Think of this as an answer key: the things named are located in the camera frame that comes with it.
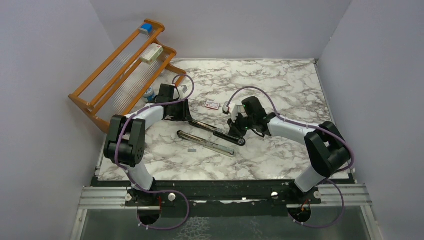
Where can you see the blue grey eraser block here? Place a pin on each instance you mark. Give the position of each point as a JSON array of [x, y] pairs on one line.
[[145, 29]]

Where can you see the white red box on shelf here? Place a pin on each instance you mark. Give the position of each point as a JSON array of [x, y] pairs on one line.
[[151, 53]]

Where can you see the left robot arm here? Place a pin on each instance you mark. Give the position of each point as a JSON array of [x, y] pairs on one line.
[[125, 140]]

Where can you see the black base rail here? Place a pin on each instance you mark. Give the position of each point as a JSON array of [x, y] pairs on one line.
[[178, 199]]

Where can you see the black stapler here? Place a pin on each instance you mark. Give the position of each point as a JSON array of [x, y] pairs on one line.
[[220, 133]]

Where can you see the blue white jar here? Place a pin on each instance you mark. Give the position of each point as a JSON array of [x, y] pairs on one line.
[[149, 95]]

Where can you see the red white staple box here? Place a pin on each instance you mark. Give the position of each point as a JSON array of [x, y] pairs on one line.
[[212, 105]]

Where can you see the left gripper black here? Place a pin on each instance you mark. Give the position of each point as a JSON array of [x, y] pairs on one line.
[[185, 114]]

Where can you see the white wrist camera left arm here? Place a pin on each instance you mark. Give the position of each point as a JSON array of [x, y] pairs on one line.
[[184, 89]]

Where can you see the orange wooden shelf rack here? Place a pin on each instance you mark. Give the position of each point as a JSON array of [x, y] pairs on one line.
[[120, 82]]

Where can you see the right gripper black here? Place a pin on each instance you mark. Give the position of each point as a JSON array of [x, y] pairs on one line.
[[234, 129]]

